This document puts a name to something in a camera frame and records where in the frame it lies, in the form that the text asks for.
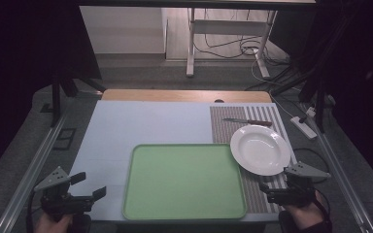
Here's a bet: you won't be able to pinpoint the light blue table cover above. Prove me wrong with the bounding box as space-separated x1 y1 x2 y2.
68 99 299 225

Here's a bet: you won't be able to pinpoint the white power strip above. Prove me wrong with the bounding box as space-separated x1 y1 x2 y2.
289 116 319 141

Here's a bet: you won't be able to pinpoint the wooden table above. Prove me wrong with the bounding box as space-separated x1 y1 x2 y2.
100 88 273 104

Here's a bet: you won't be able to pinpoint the aluminium rail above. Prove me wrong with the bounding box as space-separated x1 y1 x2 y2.
0 113 68 233
310 124 373 233

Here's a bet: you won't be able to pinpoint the black curtain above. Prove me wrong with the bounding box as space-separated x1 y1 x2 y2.
268 0 373 195
0 0 103 183

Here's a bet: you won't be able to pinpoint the person's right hand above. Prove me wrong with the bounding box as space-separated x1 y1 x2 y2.
283 191 328 229

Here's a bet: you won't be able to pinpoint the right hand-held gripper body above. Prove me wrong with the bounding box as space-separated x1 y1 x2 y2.
265 161 332 209

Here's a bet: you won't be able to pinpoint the person's left hand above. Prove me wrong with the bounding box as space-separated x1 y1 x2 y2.
33 213 74 233

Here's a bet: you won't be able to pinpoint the striped woven placemat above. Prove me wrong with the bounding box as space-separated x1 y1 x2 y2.
209 105 299 215

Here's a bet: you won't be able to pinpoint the black floor cable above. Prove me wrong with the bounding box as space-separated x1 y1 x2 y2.
292 147 330 175

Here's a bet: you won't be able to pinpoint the tangled cables under desk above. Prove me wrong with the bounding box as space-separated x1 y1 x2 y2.
192 9 292 67

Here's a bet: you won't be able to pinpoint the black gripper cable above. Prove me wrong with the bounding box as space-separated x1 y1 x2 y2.
24 189 37 233
316 189 334 224

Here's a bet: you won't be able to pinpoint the white desk frame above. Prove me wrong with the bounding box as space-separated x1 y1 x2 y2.
186 7 278 79

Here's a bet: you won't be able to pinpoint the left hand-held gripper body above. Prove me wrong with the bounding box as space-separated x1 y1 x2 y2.
33 166 95 224

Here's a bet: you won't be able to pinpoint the black stand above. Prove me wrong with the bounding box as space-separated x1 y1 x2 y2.
296 73 329 134
40 73 107 128

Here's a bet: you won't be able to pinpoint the knife with brown handle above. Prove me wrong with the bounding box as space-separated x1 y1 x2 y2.
221 116 274 128

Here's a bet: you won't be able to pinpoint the green plastic tray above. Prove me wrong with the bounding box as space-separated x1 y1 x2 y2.
121 143 248 221

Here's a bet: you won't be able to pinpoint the black floor bracket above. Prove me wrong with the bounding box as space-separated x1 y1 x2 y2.
52 127 78 151

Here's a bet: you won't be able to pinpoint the white deep plate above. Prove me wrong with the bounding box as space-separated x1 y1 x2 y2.
229 124 291 178

